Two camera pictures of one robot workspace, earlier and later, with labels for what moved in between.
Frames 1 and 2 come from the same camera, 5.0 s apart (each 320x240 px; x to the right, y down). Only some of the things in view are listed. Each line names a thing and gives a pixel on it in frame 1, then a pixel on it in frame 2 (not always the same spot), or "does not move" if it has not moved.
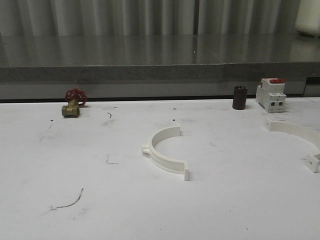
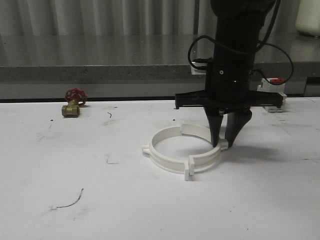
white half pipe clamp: (310, 135) -> (202, 161)
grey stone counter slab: (158, 57) does not move
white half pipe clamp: (167, 163) does not move
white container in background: (307, 17) does not move
